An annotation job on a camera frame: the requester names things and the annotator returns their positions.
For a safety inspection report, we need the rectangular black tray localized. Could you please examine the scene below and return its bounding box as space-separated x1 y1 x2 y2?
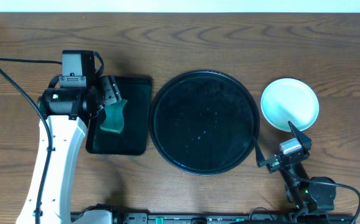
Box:
86 77 152 156

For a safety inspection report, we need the mint green plate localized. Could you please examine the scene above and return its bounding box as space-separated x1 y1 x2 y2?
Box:
260 78 320 132

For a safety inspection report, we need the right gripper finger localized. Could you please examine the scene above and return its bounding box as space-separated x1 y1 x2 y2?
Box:
288 121 311 146
252 137 265 167

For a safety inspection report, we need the round black tray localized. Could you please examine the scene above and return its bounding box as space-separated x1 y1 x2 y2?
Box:
149 70 260 175

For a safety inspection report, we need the green scrubbing sponge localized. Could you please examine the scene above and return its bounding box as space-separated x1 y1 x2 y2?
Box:
100 99 127 134

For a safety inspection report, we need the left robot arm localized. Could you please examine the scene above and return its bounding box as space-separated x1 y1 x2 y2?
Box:
16 76 126 223

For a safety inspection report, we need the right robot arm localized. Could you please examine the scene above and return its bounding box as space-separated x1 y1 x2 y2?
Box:
252 121 336 214

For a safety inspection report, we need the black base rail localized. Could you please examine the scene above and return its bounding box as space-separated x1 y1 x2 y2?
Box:
70 204 353 224

